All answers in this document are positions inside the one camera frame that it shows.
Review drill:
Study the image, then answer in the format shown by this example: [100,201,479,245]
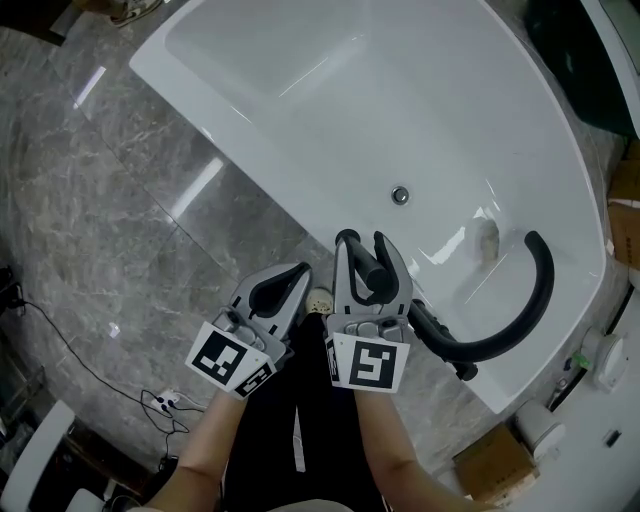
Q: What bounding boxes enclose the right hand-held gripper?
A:
[325,232,415,394]

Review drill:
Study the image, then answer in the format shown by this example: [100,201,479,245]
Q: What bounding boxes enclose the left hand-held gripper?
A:
[185,262,312,400]

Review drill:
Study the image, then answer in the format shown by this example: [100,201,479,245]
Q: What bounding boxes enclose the black handheld shower wand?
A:
[335,228,394,304]

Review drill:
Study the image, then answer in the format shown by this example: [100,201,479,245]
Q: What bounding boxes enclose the white bathtub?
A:
[128,0,609,415]

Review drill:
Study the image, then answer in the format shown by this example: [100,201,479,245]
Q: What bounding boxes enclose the person's right forearm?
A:
[352,389,451,506]

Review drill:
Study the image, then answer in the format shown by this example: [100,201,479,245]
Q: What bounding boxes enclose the person's left forearm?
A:
[149,387,249,506]

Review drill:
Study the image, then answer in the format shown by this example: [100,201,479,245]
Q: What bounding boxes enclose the person's beige shoe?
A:
[304,287,335,316]

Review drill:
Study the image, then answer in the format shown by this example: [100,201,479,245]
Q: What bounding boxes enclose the person's black trousers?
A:
[219,314,386,512]

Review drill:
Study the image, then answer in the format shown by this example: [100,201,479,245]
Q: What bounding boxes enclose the black curved faucet spout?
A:
[409,230,555,366]

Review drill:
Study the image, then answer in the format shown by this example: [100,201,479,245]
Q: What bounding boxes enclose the person's light shirt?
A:
[127,495,481,512]

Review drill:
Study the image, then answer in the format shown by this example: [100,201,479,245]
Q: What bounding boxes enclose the brown cardboard box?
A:
[452,427,541,501]
[607,199,640,274]
[608,159,640,206]

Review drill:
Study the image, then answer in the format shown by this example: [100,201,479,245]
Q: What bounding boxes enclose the white toilet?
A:
[582,327,631,391]
[514,399,566,464]

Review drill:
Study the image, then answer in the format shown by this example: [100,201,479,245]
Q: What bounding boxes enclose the black oval freestanding tub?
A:
[524,0,640,139]

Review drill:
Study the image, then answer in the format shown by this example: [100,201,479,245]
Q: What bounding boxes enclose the white soft item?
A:
[109,0,164,26]

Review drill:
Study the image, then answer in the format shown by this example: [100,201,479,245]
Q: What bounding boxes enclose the white floor cable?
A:
[174,393,207,414]

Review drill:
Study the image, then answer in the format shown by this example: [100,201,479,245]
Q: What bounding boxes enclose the black floor cable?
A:
[9,297,206,461]

